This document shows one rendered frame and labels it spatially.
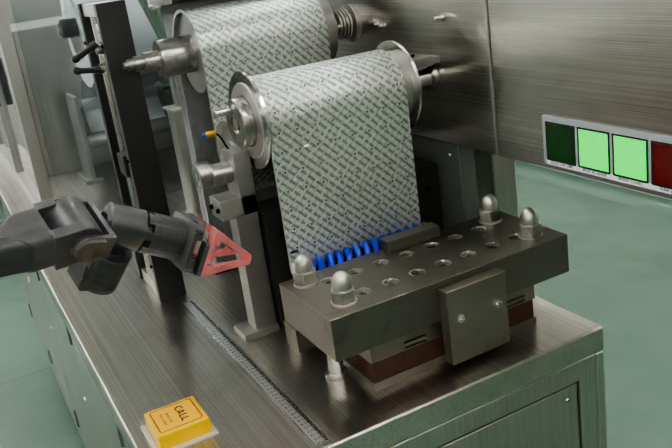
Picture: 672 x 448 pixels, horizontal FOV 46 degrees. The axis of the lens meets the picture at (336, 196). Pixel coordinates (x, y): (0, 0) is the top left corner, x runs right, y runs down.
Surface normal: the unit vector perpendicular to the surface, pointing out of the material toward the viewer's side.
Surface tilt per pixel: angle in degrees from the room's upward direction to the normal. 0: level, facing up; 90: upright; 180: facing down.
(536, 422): 90
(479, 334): 90
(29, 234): 31
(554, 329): 0
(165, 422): 0
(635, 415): 0
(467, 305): 90
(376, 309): 90
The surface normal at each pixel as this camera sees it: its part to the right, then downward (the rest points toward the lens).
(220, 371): -0.14, -0.94
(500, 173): 0.47, 0.21
